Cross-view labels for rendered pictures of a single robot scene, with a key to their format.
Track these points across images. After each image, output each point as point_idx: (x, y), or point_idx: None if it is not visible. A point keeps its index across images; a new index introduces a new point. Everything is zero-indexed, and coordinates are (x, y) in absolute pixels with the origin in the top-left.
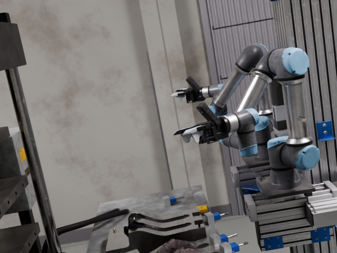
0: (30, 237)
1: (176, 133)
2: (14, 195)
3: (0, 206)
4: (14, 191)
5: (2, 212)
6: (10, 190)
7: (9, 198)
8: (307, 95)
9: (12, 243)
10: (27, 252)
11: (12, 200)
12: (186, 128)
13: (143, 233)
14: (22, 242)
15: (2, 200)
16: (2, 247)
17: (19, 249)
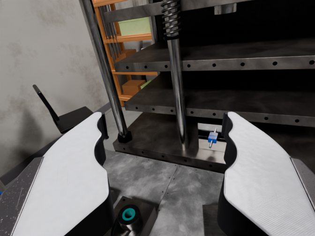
0: (310, 119)
1: (223, 121)
2: (304, 62)
3: (249, 59)
4: (309, 58)
5: (250, 66)
6: (305, 55)
7: (281, 60)
8: None
9: (292, 107)
10: (284, 123)
11: (291, 65)
12: (235, 159)
13: None
14: (292, 113)
15: (263, 57)
16: (284, 104)
17: (273, 112)
